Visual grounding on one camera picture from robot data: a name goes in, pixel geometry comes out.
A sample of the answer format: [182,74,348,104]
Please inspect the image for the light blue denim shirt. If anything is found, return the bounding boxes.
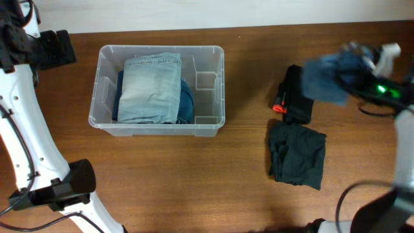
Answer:
[301,42,378,106]

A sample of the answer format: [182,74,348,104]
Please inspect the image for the dark blue jeans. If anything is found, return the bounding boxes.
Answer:
[111,71,194,124]

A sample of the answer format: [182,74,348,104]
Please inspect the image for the light grey-blue jeans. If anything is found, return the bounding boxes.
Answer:
[117,52,182,124]

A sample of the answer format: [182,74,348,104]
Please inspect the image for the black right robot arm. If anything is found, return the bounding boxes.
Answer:
[302,73,413,233]

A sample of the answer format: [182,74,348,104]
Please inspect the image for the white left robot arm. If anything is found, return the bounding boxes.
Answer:
[1,0,125,232]

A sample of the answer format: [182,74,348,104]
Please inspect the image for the black garment with red cuff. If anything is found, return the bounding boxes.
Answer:
[272,65,314,125]

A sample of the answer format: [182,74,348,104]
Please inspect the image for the black folded garment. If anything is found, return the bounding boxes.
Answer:
[268,122,327,190]

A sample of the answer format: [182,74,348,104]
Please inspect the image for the clear plastic storage bin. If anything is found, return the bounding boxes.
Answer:
[89,45,226,137]

